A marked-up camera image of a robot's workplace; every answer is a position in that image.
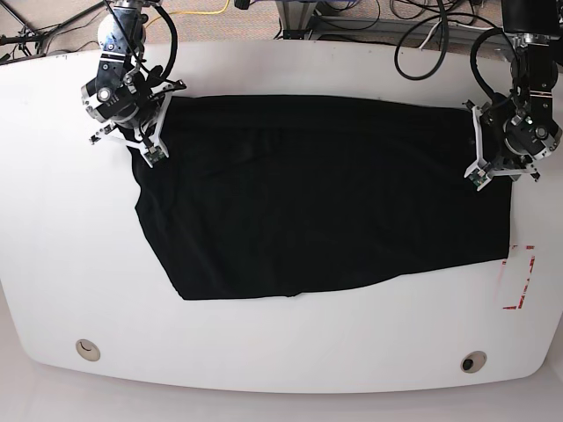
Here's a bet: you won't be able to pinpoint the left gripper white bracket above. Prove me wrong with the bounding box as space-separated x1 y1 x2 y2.
464 100 539 191

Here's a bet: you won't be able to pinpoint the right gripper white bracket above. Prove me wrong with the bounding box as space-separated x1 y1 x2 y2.
88 80 185 159

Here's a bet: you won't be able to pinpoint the black printed T-shirt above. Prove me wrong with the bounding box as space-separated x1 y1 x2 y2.
132 96 512 301

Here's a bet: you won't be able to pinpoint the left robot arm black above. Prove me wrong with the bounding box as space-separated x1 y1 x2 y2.
464 1 562 191

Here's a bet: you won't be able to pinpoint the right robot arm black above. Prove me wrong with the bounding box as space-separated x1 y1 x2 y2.
81 1 186 168

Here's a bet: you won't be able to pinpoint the red tape rectangle marking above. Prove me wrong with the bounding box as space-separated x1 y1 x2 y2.
495 245 537 310

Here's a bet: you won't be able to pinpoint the black tripod legs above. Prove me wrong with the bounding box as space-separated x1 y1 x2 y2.
1 1 106 65

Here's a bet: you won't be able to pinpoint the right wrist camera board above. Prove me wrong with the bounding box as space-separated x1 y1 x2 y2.
143 146 169 168

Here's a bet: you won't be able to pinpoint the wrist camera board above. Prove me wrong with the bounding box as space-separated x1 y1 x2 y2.
464 168 491 192
143 146 169 168

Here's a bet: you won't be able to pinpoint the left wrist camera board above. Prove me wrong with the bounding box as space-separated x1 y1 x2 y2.
464 168 491 192

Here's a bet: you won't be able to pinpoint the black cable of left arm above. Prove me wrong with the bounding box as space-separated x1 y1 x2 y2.
393 0 520 111

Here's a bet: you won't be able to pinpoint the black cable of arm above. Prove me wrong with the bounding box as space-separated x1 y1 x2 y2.
393 0 520 111
103 0 179 89

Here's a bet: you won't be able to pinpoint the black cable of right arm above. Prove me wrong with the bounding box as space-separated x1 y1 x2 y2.
103 0 179 89

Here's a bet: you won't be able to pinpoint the white cable on floor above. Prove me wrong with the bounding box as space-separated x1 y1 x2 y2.
419 20 441 48

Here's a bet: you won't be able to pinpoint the yellow cable on floor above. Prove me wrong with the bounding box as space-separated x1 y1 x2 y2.
162 0 230 18

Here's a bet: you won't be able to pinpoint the right table cable grommet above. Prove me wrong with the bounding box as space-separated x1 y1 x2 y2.
460 351 487 374

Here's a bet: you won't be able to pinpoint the table cable grommet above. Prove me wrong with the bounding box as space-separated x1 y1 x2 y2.
76 339 101 362
460 351 487 374

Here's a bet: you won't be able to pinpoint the aluminium frame post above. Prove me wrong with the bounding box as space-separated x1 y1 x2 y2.
274 1 318 40

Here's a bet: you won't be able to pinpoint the left table cable grommet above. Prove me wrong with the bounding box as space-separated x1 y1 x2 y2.
76 339 101 362

